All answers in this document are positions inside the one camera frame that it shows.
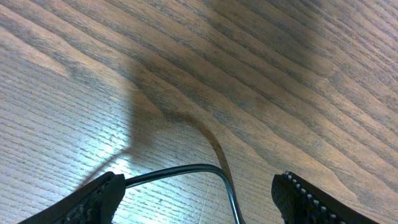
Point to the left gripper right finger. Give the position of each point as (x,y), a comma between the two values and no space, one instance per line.
(300,202)

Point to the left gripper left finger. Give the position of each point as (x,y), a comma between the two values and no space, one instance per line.
(96,202)

